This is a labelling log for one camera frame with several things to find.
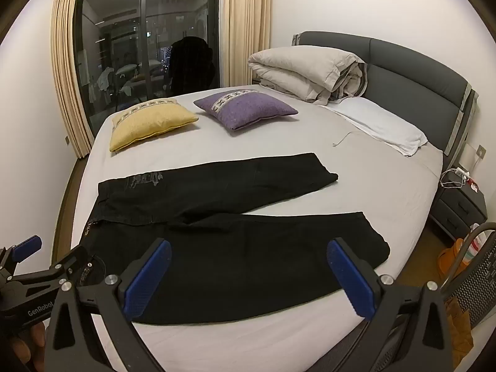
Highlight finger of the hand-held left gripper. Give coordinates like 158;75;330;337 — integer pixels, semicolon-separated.
0;234;43;280
10;245;107;293

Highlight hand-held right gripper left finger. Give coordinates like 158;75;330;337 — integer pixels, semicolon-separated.
44;237;173;372

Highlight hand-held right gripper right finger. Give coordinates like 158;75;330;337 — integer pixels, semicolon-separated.
326;236;456;372

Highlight black pants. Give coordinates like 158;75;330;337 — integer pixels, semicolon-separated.
82;152;390;325

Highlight person's left hand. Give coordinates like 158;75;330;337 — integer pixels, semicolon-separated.
8;322;48;372

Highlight orange bag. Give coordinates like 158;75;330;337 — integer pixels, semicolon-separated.
438;238;475;359

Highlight grey mesh chair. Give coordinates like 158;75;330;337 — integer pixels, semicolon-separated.
442;223;496;326

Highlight dark grey nightstand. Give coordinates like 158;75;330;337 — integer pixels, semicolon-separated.
432;168;488;239

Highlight white red striped bag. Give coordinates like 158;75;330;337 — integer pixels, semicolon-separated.
468;223;494;264

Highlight yellow cushion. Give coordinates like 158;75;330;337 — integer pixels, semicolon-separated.
109;99;199;153

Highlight bed with white sheet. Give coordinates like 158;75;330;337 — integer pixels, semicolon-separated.
58;84;444;372

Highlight white pillow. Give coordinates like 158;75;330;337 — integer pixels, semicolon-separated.
329;97;428;157

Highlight beige curtain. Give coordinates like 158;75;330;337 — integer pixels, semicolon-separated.
50;0;95;159
223;0;272;86

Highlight purple cushion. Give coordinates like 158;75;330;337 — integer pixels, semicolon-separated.
193;89;299;131

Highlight dark chair behind glass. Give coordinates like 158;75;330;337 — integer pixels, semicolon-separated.
169;36;218;94

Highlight grey padded headboard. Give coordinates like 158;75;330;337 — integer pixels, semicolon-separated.
291;31;479;157

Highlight folded beige duvet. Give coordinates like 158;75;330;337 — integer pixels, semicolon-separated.
248;45;369;105

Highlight glass sliding door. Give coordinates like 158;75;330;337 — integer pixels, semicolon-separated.
73;0;223;136

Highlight white charger with cable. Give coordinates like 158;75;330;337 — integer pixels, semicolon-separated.
440;166;471;187

